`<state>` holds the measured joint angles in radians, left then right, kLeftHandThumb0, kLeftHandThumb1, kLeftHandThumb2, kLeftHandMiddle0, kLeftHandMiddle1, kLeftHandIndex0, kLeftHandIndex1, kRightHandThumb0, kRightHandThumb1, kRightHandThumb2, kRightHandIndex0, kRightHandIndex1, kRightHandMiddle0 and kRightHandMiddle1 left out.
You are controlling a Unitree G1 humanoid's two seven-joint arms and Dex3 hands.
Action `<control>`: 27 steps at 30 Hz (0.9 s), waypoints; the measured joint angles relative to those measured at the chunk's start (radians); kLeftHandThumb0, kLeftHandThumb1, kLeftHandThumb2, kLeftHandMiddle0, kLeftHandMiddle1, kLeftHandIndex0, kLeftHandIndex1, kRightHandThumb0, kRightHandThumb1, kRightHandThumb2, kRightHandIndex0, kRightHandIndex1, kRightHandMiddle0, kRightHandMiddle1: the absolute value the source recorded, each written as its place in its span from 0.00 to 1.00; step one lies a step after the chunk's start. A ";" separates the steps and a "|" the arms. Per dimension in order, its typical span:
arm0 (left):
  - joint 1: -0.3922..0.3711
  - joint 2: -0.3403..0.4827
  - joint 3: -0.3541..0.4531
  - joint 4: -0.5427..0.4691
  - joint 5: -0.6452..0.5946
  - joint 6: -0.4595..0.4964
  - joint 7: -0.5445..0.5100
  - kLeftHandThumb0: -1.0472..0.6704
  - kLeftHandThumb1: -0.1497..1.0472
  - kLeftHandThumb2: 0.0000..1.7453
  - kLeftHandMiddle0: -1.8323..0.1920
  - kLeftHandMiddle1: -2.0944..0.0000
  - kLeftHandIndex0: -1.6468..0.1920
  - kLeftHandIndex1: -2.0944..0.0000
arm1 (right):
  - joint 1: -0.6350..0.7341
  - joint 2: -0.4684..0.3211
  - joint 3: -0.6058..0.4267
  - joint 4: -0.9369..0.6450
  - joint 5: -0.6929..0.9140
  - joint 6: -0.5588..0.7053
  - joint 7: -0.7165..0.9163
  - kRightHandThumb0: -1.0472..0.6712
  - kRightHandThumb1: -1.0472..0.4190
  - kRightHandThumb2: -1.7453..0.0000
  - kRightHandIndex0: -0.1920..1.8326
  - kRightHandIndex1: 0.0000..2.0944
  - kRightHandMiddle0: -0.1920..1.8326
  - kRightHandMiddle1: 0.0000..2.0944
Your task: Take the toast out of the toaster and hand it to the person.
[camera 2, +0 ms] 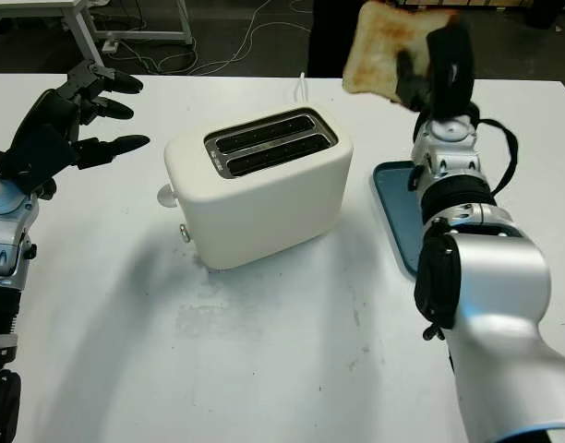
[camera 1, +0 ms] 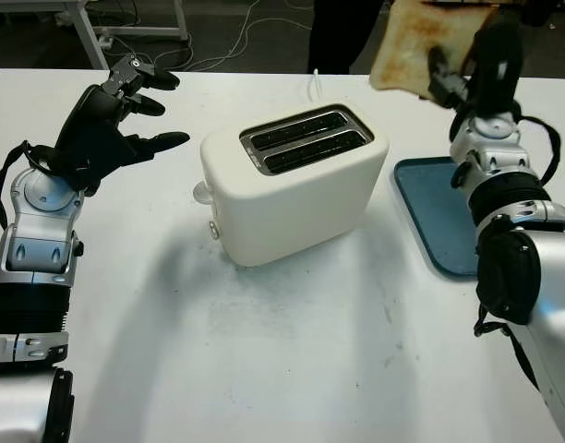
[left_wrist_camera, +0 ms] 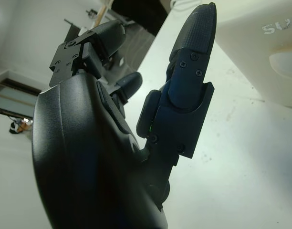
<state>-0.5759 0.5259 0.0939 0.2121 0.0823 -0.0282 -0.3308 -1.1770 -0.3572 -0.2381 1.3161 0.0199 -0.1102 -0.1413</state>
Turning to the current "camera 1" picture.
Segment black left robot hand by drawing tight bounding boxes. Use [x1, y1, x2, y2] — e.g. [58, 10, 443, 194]
[45, 53, 192, 196]

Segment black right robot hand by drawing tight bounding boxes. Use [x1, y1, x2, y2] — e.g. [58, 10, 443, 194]
[427, 20, 524, 120]

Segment browned toast slice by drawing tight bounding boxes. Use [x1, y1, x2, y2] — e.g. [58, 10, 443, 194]
[369, 0, 501, 102]

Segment blue plastic tray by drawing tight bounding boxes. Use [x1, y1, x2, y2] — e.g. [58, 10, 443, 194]
[392, 155, 480, 279]

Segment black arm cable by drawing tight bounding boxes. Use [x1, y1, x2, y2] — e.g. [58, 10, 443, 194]
[0, 141, 48, 232]
[512, 114, 565, 188]
[473, 302, 543, 394]

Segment white desk frame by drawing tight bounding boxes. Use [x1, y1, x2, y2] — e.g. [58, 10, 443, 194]
[54, 0, 190, 71]

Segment white floor cable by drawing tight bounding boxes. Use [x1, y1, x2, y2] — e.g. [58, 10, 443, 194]
[189, 0, 268, 71]

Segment white toaster power cable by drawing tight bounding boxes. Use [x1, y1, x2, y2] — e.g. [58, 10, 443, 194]
[307, 67, 324, 102]

